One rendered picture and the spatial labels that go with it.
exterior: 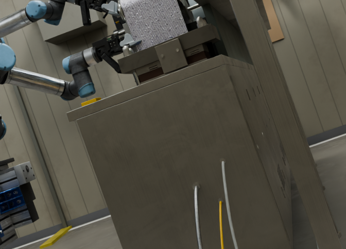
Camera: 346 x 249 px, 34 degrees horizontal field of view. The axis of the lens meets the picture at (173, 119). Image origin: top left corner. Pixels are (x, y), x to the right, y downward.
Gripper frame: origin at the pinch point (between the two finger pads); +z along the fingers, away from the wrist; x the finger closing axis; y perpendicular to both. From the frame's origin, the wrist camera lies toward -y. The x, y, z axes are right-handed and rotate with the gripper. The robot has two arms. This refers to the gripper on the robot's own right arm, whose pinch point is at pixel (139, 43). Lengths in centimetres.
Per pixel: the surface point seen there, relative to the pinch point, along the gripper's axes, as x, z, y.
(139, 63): -19.9, 1.6, -10.6
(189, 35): -19.9, 24.1, -7.5
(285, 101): -77, 51, -42
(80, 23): 291, -115, 82
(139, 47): -0.2, -0.6, -1.7
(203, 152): -26, 15, -52
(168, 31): -0.3, 13.7, -0.2
